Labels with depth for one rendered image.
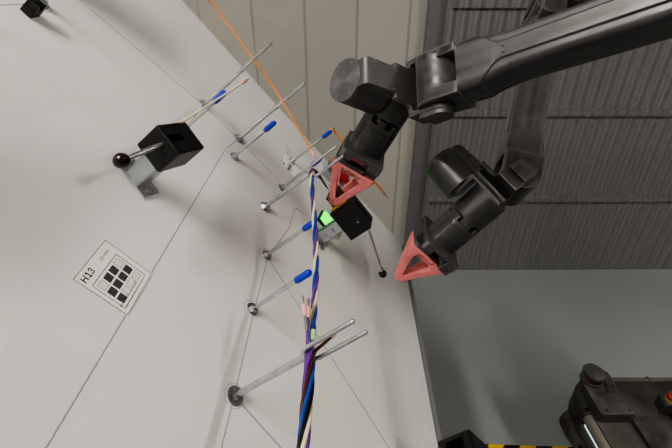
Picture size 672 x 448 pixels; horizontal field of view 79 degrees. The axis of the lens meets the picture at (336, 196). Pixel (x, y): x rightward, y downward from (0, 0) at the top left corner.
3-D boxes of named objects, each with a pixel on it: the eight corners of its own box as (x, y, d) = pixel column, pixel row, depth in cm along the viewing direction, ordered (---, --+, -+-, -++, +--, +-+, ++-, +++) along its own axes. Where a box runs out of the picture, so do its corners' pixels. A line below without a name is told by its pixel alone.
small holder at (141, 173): (65, 172, 35) (115, 122, 33) (138, 156, 44) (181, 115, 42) (99, 215, 36) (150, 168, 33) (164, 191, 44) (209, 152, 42)
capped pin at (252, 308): (244, 308, 44) (304, 269, 41) (249, 300, 45) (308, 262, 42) (253, 318, 44) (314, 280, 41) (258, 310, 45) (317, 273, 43)
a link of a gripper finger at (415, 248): (381, 273, 65) (423, 236, 62) (383, 252, 72) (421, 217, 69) (411, 300, 66) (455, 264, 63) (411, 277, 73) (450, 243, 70)
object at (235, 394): (244, 391, 37) (368, 323, 33) (240, 410, 36) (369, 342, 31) (228, 381, 37) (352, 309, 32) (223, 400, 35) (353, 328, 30)
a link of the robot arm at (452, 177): (544, 168, 60) (520, 195, 67) (488, 115, 64) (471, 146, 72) (484, 211, 57) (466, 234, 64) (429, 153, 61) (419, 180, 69)
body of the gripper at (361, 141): (336, 157, 57) (363, 112, 54) (344, 139, 66) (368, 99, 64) (376, 180, 58) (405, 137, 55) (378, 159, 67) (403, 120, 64)
